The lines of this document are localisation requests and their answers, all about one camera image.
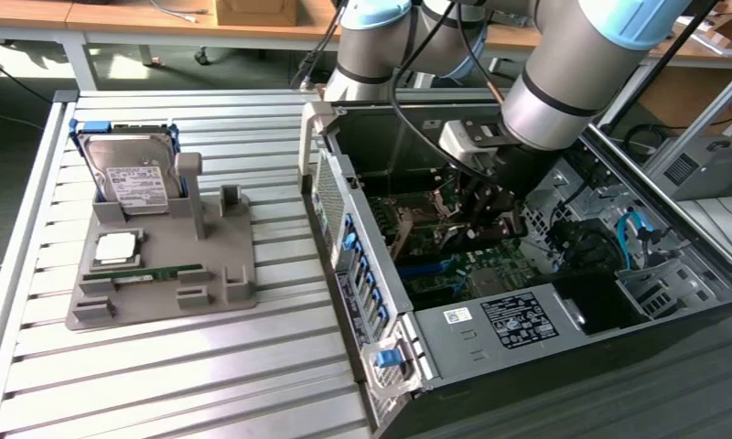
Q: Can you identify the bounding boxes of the wooden desk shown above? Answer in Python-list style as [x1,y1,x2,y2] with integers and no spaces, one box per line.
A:
[481,0,732,134]
[0,0,343,91]

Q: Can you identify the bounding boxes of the black tripod pole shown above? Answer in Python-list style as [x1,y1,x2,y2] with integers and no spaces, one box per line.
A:
[596,0,719,134]

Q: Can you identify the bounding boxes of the green RAM stick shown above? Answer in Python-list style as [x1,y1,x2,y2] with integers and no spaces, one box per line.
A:
[82,263,205,284]

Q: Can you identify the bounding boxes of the silver CPU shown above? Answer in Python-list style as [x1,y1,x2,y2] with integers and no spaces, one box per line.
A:
[93,232,142,267]

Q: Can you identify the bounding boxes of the black cable coil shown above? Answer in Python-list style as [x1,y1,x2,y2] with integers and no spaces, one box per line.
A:
[620,123,672,159]

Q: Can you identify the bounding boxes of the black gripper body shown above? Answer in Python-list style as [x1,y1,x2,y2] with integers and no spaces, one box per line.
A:
[493,146,565,202]

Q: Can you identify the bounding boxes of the CPU socket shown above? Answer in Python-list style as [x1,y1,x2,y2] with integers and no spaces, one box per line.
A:
[395,195,448,226]

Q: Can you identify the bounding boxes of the white cable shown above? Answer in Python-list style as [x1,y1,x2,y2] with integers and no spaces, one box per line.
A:
[148,0,212,24]

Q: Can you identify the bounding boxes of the grey power supply unit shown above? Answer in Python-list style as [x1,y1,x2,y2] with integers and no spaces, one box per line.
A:
[411,282,587,384]

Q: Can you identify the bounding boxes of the aluminium profile frame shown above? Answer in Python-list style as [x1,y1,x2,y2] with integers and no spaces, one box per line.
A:
[643,76,732,166]

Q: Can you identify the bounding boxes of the graphics card with metal bracket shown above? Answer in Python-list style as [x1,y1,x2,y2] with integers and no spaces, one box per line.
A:
[389,218,525,264]

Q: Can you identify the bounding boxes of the small metal disk bay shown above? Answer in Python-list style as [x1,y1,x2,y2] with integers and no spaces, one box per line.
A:
[613,262,707,321]

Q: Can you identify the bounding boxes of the grey parts rack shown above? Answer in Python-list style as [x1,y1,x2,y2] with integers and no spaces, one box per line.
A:
[64,152,261,331]

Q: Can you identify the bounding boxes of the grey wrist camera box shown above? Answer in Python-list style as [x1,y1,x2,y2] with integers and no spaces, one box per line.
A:
[437,119,511,171]

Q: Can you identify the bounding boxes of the hard disk in blue caddy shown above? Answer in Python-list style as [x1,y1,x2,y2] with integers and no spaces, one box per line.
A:
[69,117,184,217]

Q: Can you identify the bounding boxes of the blue expansion slot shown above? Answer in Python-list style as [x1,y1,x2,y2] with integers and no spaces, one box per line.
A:
[397,261,457,279]

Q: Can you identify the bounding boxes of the open black PC case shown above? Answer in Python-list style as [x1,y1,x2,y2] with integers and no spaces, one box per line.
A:
[296,89,732,439]

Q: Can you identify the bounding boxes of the green motherboard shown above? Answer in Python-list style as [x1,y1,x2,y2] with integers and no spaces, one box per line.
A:
[365,182,544,308]

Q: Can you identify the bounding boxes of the light blue wire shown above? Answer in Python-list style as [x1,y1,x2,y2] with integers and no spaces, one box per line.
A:
[613,206,655,272]

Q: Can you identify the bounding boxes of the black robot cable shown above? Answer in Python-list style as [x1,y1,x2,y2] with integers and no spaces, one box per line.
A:
[289,0,349,92]

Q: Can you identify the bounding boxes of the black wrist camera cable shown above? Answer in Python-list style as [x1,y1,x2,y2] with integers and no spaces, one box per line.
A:
[389,0,508,179]

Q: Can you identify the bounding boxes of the brown cardboard box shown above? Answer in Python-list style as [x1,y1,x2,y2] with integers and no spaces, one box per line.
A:
[214,0,298,27]

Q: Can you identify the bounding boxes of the grey tower computer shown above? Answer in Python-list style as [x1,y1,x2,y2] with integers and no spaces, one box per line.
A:
[643,134,732,202]

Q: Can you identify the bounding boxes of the black wire bundle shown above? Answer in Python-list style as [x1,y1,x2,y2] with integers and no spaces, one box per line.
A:
[545,214,627,278]

